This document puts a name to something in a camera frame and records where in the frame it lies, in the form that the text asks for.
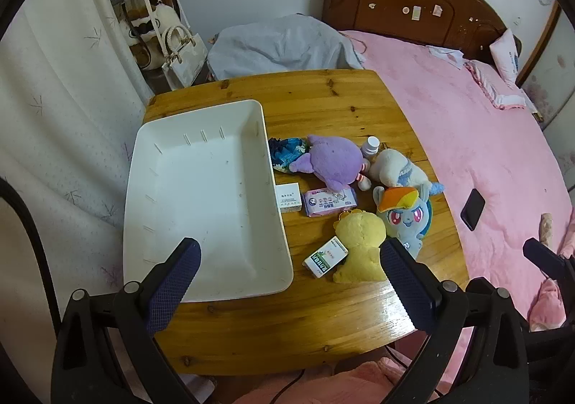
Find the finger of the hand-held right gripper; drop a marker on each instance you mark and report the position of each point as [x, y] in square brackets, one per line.
[543, 258]

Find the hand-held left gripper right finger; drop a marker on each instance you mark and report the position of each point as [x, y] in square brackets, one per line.
[406, 287]

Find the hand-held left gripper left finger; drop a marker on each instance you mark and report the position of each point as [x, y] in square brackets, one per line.
[173, 287]

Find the yellow plush toy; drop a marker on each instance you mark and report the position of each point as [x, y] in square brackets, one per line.
[359, 247]

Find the blue pony plush toy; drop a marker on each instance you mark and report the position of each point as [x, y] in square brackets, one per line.
[406, 217]

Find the green and white box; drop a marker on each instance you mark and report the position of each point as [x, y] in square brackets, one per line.
[325, 258]

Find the white plastic tray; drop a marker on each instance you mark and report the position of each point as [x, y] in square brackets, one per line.
[202, 197]

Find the pink tissue packet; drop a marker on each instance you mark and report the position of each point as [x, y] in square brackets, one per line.
[328, 202]

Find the white plush toy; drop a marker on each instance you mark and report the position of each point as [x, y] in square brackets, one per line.
[395, 166]

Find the small white bottle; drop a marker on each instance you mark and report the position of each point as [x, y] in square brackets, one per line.
[371, 144]

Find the purple plush toy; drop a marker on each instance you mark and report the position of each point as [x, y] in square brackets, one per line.
[332, 159]

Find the small beige object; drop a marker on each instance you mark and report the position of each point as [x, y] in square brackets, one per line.
[546, 229]

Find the black phone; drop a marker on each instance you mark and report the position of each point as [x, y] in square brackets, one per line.
[472, 208]

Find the person's pink clothing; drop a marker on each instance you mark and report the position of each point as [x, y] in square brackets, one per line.
[350, 381]

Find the small white box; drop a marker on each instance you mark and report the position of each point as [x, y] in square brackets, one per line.
[288, 197]

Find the pink blanket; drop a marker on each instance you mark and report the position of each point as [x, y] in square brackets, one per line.
[471, 125]

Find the white floral wardrobe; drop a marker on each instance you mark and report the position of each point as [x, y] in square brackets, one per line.
[552, 85]

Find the blue floral pouch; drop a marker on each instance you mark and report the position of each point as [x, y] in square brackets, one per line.
[285, 152]

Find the pink ruffled pillow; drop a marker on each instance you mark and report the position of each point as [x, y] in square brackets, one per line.
[498, 87]

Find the white curtain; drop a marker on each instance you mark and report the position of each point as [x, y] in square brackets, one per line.
[67, 116]

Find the white and pink pillow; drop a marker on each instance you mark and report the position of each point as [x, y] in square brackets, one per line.
[505, 56]

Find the white cloth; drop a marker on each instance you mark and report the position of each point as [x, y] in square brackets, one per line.
[444, 54]

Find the grey cloth bundle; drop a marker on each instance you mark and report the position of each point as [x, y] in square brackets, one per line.
[283, 47]

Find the fluffy white and brown bag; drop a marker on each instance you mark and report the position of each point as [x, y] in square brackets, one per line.
[166, 18]

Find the brown wooden headboard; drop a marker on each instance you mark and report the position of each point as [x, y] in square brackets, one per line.
[404, 0]

